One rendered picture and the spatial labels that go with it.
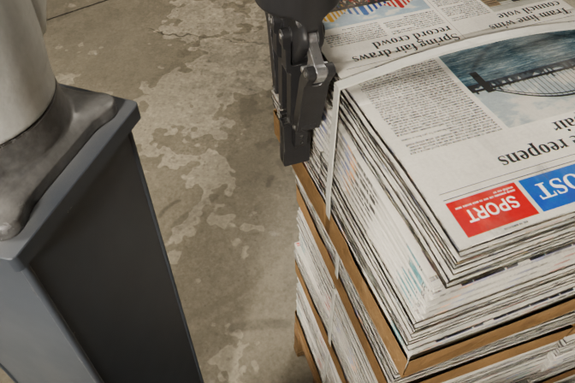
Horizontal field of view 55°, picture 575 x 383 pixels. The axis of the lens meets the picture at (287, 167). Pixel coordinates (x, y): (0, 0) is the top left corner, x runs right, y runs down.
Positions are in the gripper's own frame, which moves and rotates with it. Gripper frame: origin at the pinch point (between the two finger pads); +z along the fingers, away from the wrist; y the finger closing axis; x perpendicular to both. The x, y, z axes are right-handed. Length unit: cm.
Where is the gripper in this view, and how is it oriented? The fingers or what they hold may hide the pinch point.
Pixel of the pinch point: (294, 137)
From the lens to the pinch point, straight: 59.2
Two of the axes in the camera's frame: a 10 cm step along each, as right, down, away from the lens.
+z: 0.0, 6.8, 7.3
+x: -9.5, 2.4, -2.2
